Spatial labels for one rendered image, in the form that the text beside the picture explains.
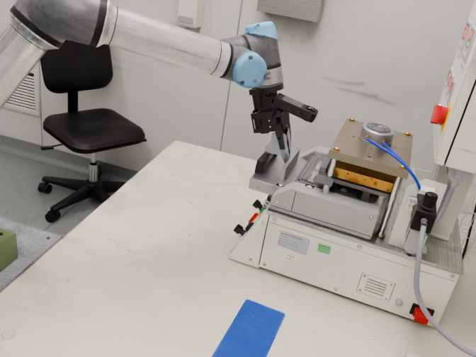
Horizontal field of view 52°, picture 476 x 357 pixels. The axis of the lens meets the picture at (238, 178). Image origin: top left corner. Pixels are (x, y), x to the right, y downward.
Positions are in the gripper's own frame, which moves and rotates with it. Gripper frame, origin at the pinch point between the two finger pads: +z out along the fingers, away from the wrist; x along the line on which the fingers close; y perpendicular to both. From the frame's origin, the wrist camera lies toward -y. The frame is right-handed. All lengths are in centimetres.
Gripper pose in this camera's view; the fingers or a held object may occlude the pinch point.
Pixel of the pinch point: (288, 158)
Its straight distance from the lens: 130.0
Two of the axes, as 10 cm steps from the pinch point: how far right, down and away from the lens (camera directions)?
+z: 1.8, 9.3, 3.3
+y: -9.2, 0.4, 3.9
